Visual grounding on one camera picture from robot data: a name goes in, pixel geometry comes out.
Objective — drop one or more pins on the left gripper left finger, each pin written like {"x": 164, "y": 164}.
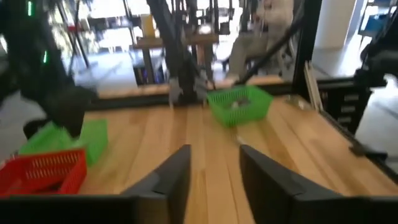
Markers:
{"x": 168, "y": 193}

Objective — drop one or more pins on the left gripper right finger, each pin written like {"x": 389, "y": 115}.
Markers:
{"x": 273, "y": 196}

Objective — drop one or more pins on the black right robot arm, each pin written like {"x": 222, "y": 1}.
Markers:
{"x": 31, "y": 62}

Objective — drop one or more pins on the green plastic basket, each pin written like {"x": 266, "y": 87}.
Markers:
{"x": 93, "y": 140}
{"x": 239, "y": 115}

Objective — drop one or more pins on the red plastic basket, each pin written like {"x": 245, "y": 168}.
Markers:
{"x": 37, "y": 171}

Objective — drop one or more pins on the clear bag with silver items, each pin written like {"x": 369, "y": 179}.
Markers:
{"x": 293, "y": 101}

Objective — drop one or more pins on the yellow container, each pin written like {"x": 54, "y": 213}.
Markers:
{"x": 148, "y": 26}

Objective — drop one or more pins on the black drawer cabinet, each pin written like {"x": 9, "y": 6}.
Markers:
{"x": 345, "y": 105}

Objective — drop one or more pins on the light wooden board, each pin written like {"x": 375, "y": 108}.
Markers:
{"x": 312, "y": 87}

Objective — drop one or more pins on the wooden background table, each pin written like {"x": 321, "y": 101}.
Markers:
{"x": 199, "y": 39}

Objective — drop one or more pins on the person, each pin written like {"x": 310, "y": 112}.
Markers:
{"x": 258, "y": 46}

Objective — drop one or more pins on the black background equipment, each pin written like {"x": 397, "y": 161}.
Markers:
{"x": 382, "y": 59}

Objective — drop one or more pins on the white pillar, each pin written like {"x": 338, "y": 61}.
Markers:
{"x": 334, "y": 31}

